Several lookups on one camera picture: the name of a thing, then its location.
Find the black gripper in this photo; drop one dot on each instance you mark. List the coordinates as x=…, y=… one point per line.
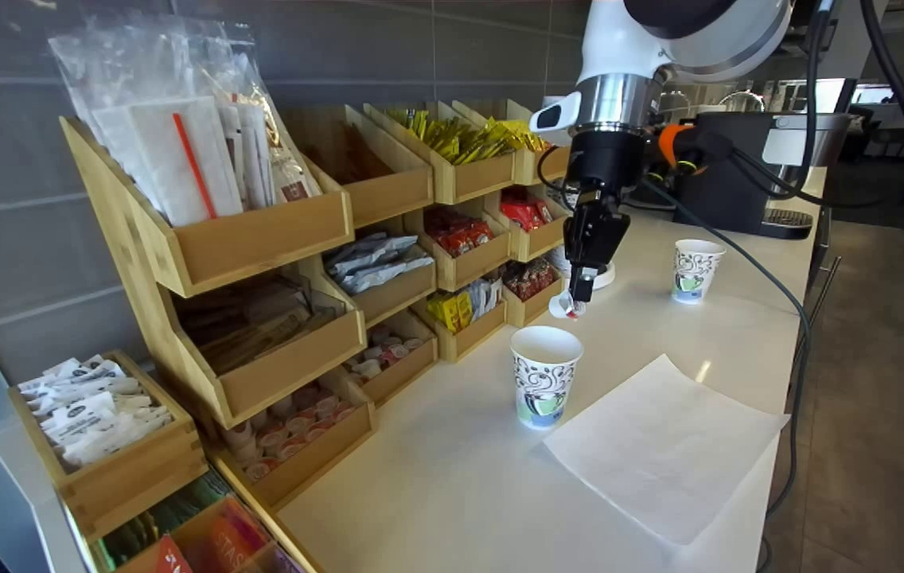
x=614, y=164

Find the small white creamer container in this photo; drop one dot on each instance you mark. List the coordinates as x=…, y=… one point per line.
x=566, y=311

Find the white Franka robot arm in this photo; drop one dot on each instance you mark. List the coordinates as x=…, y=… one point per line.
x=623, y=53

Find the floral printed paper cup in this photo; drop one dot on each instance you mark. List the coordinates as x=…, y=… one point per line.
x=694, y=272
x=547, y=384

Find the dark red packets pile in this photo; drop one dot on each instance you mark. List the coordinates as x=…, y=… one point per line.
x=529, y=279

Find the bright red packets pile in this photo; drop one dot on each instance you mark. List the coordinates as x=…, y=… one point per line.
x=523, y=212

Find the bright yellow sweetener packets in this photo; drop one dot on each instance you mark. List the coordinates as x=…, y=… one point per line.
x=519, y=134

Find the small red packets pile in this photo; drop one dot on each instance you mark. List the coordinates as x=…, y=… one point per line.
x=459, y=232

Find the yellow and white packets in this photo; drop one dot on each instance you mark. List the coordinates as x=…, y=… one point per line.
x=462, y=307

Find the black coffee machine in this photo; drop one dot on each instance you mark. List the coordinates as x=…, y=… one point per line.
x=732, y=178

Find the green yellow tea packets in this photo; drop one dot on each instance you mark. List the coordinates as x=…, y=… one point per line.
x=446, y=134

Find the wooden nine-bin condiment rack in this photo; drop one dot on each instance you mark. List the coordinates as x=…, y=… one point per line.
x=398, y=191

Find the silver foil packets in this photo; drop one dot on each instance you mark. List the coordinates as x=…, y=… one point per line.
x=377, y=260

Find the white paper napkin sheet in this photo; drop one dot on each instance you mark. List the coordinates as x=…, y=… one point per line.
x=664, y=451

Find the large wooden three-tier rack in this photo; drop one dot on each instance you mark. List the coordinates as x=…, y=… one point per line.
x=261, y=228

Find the brown stirrers and packets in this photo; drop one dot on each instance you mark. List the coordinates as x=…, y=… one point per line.
x=261, y=324

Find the clear plastic bag of straws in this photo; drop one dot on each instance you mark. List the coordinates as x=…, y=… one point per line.
x=175, y=127

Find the wooden tray with coloured packets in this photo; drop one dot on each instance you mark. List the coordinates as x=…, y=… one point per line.
x=198, y=535

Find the low wooden box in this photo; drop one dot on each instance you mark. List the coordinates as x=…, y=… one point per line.
x=135, y=482

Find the white sugar packets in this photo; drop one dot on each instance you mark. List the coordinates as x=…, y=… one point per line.
x=90, y=414

